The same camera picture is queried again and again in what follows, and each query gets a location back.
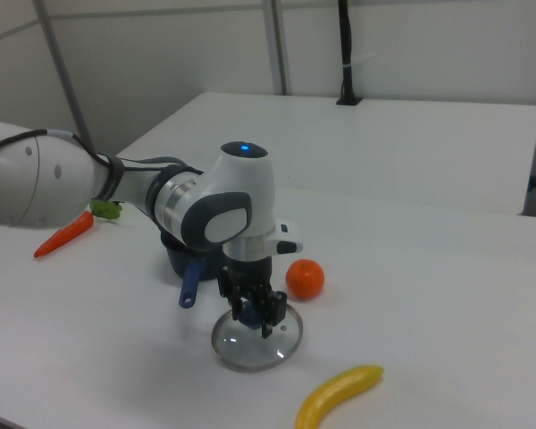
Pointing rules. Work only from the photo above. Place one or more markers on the orange toy mandarin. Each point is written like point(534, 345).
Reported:
point(304, 279)

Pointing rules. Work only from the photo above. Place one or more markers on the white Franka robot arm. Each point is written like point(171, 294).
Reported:
point(223, 196)

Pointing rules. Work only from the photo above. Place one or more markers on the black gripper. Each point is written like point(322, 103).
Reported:
point(250, 275)

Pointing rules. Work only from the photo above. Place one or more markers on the black pole with base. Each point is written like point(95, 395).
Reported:
point(348, 53)

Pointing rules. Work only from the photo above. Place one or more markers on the yellow toy banana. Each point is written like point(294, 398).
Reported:
point(335, 393)

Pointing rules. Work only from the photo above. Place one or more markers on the glass lid with blue knob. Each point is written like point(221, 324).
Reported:
point(250, 350)

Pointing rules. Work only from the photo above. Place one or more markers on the orange toy carrot, green leaves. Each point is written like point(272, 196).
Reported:
point(64, 234)

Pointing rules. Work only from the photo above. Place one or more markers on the white side table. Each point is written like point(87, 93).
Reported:
point(384, 143)

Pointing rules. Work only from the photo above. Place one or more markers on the grey metal partition post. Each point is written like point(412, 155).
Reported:
point(279, 44)
point(64, 76)

